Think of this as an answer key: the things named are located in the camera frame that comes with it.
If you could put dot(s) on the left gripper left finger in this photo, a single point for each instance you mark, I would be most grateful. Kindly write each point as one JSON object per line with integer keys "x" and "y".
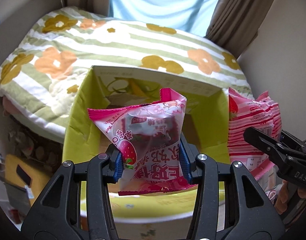
{"x": 75, "y": 202}

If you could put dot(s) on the green cardboard box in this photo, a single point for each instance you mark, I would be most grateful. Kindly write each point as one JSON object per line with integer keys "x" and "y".
{"x": 205, "y": 125}

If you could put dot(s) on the pink striped snack bag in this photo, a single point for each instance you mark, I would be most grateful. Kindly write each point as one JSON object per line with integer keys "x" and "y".
{"x": 247, "y": 119}

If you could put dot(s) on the light blue window cloth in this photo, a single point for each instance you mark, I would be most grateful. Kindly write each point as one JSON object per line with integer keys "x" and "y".
{"x": 192, "y": 16}

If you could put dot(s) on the strawberry snack bag white pink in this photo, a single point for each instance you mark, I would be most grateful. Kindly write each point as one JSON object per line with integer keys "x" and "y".
{"x": 148, "y": 137}

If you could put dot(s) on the right brown curtain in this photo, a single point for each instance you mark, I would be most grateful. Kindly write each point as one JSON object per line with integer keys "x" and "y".
{"x": 235, "y": 23}

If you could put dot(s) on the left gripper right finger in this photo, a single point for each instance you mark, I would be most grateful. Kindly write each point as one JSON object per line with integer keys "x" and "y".
{"x": 229, "y": 204}

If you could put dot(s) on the floral striped quilt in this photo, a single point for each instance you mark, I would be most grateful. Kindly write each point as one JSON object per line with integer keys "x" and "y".
{"x": 42, "y": 75}

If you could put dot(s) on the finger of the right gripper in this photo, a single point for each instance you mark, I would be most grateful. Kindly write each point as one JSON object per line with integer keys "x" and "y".
{"x": 261, "y": 141}

